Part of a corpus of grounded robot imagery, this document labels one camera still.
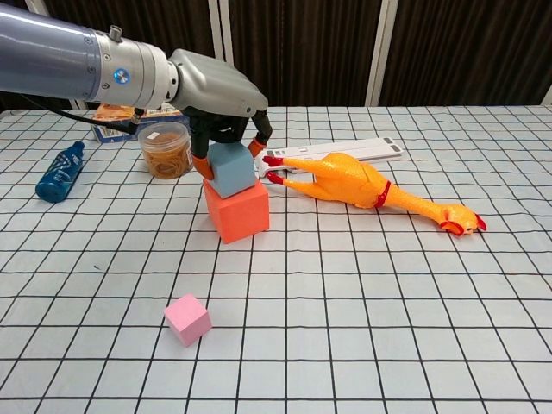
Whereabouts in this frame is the orange foam cube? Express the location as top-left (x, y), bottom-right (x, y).
top-left (202, 179), bottom-right (272, 246)

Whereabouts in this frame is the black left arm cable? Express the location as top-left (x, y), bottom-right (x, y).
top-left (0, 90), bottom-right (146, 135)

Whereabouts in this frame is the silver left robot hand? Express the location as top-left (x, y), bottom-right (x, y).
top-left (166, 47), bottom-right (273, 182)

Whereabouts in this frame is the yellow rubber chicken toy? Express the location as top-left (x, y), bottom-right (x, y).
top-left (261, 151), bottom-right (487, 236)

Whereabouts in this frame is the blue spray bottle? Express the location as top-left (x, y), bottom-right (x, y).
top-left (34, 140), bottom-right (86, 204)

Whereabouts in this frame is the pink foam cube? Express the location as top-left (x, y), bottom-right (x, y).
top-left (163, 292), bottom-right (213, 348)

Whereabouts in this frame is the light blue foam cube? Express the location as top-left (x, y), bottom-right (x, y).
top-left (208, 140), bottom-right (255, 199)

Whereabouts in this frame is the clear jar of rubber bands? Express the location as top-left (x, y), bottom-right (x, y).
top-left (137, 122), bottom-right (194, 179)

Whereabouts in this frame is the checkered light blue tablecloth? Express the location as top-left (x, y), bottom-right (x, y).
top-left (0, 103), bottom-right (552, 414)

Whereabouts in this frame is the orange biscuit box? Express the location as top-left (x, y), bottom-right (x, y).
top-left (90, 102), bottom-right (191, 144)

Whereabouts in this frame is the white power strip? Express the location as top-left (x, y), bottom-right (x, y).
top-left (256, 136), bottom-right (405, 179)

